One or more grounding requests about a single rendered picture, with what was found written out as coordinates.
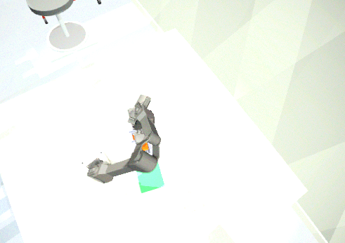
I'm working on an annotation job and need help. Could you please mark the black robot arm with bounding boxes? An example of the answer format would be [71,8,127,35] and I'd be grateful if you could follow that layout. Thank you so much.
[86,94,162,184]

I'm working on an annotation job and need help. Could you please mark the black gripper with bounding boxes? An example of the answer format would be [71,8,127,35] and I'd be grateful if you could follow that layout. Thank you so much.
[127,107,144,145]

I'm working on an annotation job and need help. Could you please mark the orange l-shaped part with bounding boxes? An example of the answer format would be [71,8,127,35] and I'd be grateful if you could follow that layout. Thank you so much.
[142,143,148,150]

